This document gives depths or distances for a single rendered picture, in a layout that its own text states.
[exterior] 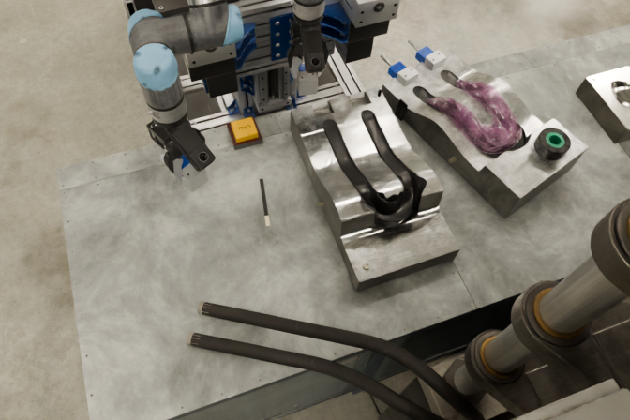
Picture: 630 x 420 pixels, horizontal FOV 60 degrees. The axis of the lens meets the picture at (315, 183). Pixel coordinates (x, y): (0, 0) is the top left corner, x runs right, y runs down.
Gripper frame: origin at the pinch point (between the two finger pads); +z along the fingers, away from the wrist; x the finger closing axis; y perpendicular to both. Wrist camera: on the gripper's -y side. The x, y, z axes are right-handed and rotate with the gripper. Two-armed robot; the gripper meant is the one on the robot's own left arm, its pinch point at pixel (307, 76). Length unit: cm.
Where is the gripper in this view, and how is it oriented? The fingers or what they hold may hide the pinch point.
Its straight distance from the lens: 145.8
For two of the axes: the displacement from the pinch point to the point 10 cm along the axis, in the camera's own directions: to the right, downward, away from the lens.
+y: -1.7, -8.5, 5.0
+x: -9.9, 1.2, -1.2
